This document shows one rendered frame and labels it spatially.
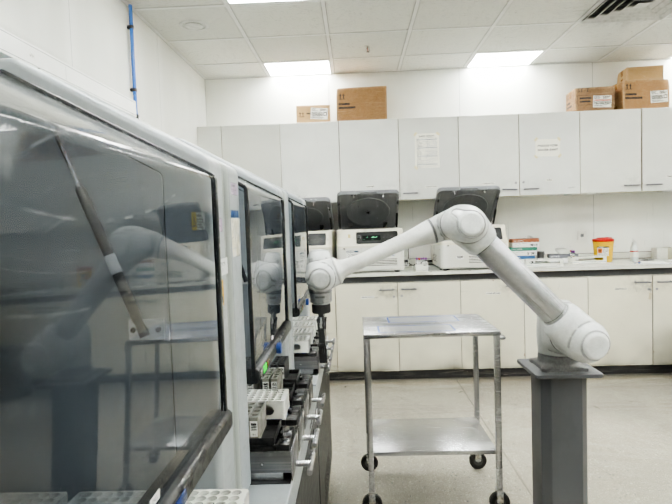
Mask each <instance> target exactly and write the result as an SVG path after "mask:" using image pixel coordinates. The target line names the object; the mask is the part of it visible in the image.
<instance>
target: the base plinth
mask: <svg viewBox="0 0 672 504"><path fill-rule="evenodd" d="M592 367H593V368H595V369H597V370H598V371H600V372H602V373H603V374H640V373H672V364H666V365H653V364H652V365H613V366H592ZM507 376H531V374H530V373H529V372H527V371H526V370H525V369H524V368H501V377H507ZM464 377H473V369H444V370H403V371H371V380H378V379H421V378H464ZM479 377H494V368H486V369H479ZM329 378H330V381H333V380H364V372H329Z"/></svg>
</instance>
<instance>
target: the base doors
mask: <svg viewBox="0 0 672 504"><path fill-rule="evenodd" d="M540 280H541V281H542V282H543V283H544V284H545V285H546V286H547V287H548V288H549V289H550V290H551V291H552V292H553V293H554V294H555V295H556V296H557V297H558V298H559V299H560V300H569V301H570V302H571V303H573V304H574V305H576V306H578V307H579V308H580V309H581V310H582V311H584V312H585V313H586V314H587V315H589V316H590V317H591V318H592V319H594V320H595V321H596V322H597V323H599V324H600V325H602V326H603V327H604V328H605V329H606V331H607V333H608V335H609V337H610V342H611V346H610V349H609V351H608V352H607V354H606V355H605V356H604V357H603V358H601V359H600V360H599V361H597V362H593V363H587V364H588V365H590V366H613V365H652V364H653V365H666V364H672V283H657V281H670V280H671V281H672V275H638V276H604V277H574V278H541V279H540ZM634 281H636V282H646V281H648V282H652V283H634ZM402 288H403V289H411V288H417V290H401V289H402ZM614 288H628V290H614ZM648 288H651V293H652V297H651V299H649V293H650V290H647V289H648ZM656 288H658V290H656ZM380 289H395V291H379V290H380ZM335 292H336V308H335ZM486 292H501V294H487V295H486ZM393 295H394V296H395V298H393ZM400 295H403V297H401V296H400ZM460 295H461V305H460ZM363 296H374V298H366V299H361V297H363ZM330 303H331V312H330V313H328V314H325V317H327V322H326V325H327V327H326V329H327V336H328V340H333V338H335V339H336V340H335V344H334V351H333V357H332V361H331V369H330V371H329V372H364V349H363V324H362V317H384V316H419V315H455V314H478V315H479V316H480V317H482V318H483V319H485V320H486V321H487V322H489V323H490V324H491V325H493V326H494V327H496V328H497V329H498V330H500V331H501V334H503V335H504V336H505V337H506V339H505V340H500V357H501V368H523V367H522V366H520V365H519V364H518V363H517V359H529V358H534V357H537V353H538V348H537V337H536V323H537V315H536V314H535V313H534V312H533V311H532V310H531V309H530V308H529V307H528V306H527V305H526V304H525V303H524V302H523V301H522V300H521V299H520V298H519V297H518V296H517V295H516V294H515V293H514V292H513V291H512V290H511V289H510V288H509V287H506V284H505V283H504V282H503V281H502V280H468V281H436V282H403V283H398V297H397V283H372V284H340V285H338V286H336V287H334V288H333V289H332V302H330ZM336 322H337V336H336ZM524 336H525V343H524ZM461 343H462V351H461ZM337 352H338V364H337ZM370 352H371V371H403V370H444V369H473V336H462V337H425V338H387V339H370ZM478 352H479V369H486V368H494V349H493V336H478ZM399 353H400V369H399Z"/></svg>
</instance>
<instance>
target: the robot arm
mask: <svg viewBox="0 0 672 504"><path fill-rule="evenodd" d="M442 241H452V242H453V243H455V244H456V245H458V246H459V247H460V248H462V249H463V250H464V251H466V252H467V253H468V254H470V255H476V256H477V257H478V258H479V259H480V260H481V261H482V262H483V263H484V264H485V265H486V266H487V267H488V268H489V269H490V270H491V271H492V272H493V273H494V274H495V275H497V276H498V277H499V278H500V279H501V280H502V281H503V282H504V283H505V284H506V285H507V286H508V287H509V288H510V289H511V290H512V291H513V292H514V293H515V294H516V295H517V296H518V297H519V298H520V299H521V300H522V301H523V302H524V303H525V304H526V305H527V306H528V307H529V308H530V309H531V310H532V311H533V312H534V313H535V314H536V315H537V323H536V337H537V348H538V353H537V357H534V358H529V362H531V363H533V364H534V365H536V366H537V367H538V368H539V369H541V372H545V373H549V372H575V371H582V372H588V371H589V368H588V367H587V366H585V365H583V364H581V363H593V362H597V361H599V360H600V359H601V358H603V357H604V356H605V355H606V354H607V352H608V351H609V349H610V346H611V342H610V337H609V335H608V333H607V331H606V329H605V328H604V327H603V326H602V325H600V324H599V323H597V322H596V321H595V320H594V319H592V318H591V317H590V316H589V315H587V314H586V313H585V312H584V311H582V310H581V309H580V308H579V307H578V306H576V305H574V304H573V303H571V302H570V301H569V300H560V299H559V298H558V297H557V296H556V295H555V294H554V293H553V292H552V291H551V290H550V289H549V288H548V287H547V286H546V285H545V284H544V283H543V282H542V281H541V280H540V279H539V278H538V277H537V276H536V275H535V274H534V273H533V272H532V271H531V270H530V269H529V268H528V267H527V266H526V265H525V264H524V263H523V262H522V261H521V260H520V259H519V258H518V257H517V256H516V255H515V254H514V253H513V252H512V251H511V250H510V249H509V248H508V247H507V246H506V245H505V244H504V243H503V242H502V241H501V240H500V239H499V238H498V237H497V236H496V231H495V229H494V227H493V226H492V225H491V223H490V222H489V220H488V219H487V217H486V216H485V214H484V213H483V212H482V211H481V210H480V209H479V208H477V207H475V206H472V205H456V206H453V207H451V208H449V209H447V210H445V211H443V212H442V213H440V214H437V215H435V216H433V217H432V218H429V219H427V220H425V221H424V222H422V223H420V224H419V225H417V226H415V227H414V228H412V229H410V230H408V231H406V232H405V233H403V234H400V235H398V236H396V237H394V238H392V239H389V240H387V241H385V242H383V243H381V244H379V245H377V246H375V247H373V248H370V249H368V250H366V251H364V252H362V253H360V254H358V255H355V256H353V257H350V258H347V259H342V260H338V259H335V258H333V257H332V258H331V256H330V253H329V251H327V250H323V249H317V250H312V251H310V252H309V254H308V258H307V264H306V273H305V280H306V283H307V285H308V286H309V296H310V303H313V304H312V313H313V314H318V317H317V319H316V321H317V329H318V336H319V345H317V346H318V347H319V362H320V363H327V345H328V343H326V327H327V325H326V322H327V317H325V314H328V313H330V312H331V303H330V302H332V289H333V288H334V287H336V286H338V285H340V284H342V283H343V281H344V279H345V277H346V276H348V275H349V274H351V273H353V272H356V271H358V270H360V269H362V268H364V267H366V266H369V265H371V264H373V263H376V262H378V261H380V260H382V259H385V258H387V257H389V256H392V255H394V254H396V253H399V252H401V251H404V250H407V249H410V248H414V247H419V246H424V245H429V244H435V243H439V242H442ZM580 362H581V363H580Z"/></svg>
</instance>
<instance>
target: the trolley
mask: <svg viewBox="0 0 672 504"><path fill-rule="evenodd" d="M362 324H363V349H364V380H365V412H366V444H367V450H366V454H365V455H363V457H362V459H361V466H362V467H363V469H365V470H366V471H369V493H368V494H367V495H365V496H364V498H363V501H362V504H382V499H381V497H380V496H379V495H378V494H376V493H375V481H374V470H375V469H376V468H377V466H378V459H377V457H376V456H426V455H470V456H469V463H470V465H471V466H472V467H473V468H475V469H481V468H483V467H484V466H485V465H486V463H487V459H486V456H485V455H484V454H495V456H496V486H495V492H493V493H492V494H491V495H490V497H489V504H510V499H509V497H508V495H507V494H506V493H505V492H504V490H503V468H502V413H501V357H500V340H505V339H506V337H505V336H504V335H503V334H501V331H500V330H498V329H497V328H496V327H494V326H493V325H491V324H490V323H489V322H487V321H486V320H485V319H483V318H482V317H480V316H479V315H478V314H455V315H419V316H384V317H362ZM462 336H473V383H474V417H459V418H414V419H373V416H372V384H371V352H370V339H387V338H425V337H462ZM478 336H493V349H494V402H495V446H494V444H493V443H492V441H491V440H490V438H489V437H488V435H487V433H486V432H485V430H484V429H483V427H482V426H481V424H480V401H479V352H478Z"/></svg>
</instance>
